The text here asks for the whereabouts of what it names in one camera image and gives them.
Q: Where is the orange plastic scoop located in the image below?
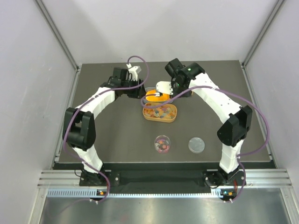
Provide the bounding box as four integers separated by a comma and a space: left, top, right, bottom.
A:
142, 90, 174, 104

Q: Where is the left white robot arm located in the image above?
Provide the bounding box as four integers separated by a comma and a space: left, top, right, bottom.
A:
62, 63, 145, 186

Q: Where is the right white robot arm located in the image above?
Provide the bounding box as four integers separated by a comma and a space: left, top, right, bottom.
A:
165, 58, 253, 186

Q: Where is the clear blue candy tray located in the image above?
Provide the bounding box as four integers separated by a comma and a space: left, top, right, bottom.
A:
145, 87, 155, 93

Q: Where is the orange candy tray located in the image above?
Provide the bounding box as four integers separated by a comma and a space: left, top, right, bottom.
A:
142, 102, 177, 123

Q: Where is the clear round jar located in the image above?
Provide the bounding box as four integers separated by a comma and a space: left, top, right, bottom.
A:
154, 135, 171, 154

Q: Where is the clear round jar lid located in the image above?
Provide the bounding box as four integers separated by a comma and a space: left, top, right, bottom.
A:
188, 137, 205, 154

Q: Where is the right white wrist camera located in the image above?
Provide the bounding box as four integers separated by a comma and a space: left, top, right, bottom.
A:
156, 81, 173, 95

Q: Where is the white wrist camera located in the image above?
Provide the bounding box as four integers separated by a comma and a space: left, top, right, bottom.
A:
156, 81, 173, 95
126, 63, 142, 81

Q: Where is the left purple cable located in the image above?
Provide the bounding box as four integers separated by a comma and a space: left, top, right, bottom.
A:
63, 55, 150, 203

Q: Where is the purple cable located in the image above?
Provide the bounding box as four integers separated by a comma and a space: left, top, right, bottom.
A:
140, 85, 271, 203
63, 55, 150, 203

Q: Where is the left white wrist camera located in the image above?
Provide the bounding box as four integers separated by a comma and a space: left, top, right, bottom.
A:
126, 63, 142, 81

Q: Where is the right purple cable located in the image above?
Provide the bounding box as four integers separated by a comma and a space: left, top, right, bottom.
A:
140, 85, 271, 203

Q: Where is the aluminium frame rail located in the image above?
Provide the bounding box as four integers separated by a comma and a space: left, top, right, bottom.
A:
33, 0, 79, 71

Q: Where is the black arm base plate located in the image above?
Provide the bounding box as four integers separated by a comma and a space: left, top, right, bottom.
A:
79, 169, 247, 194

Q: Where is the grey slotted cable duct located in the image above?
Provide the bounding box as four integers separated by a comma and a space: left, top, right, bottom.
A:
47, 189, 233, 198

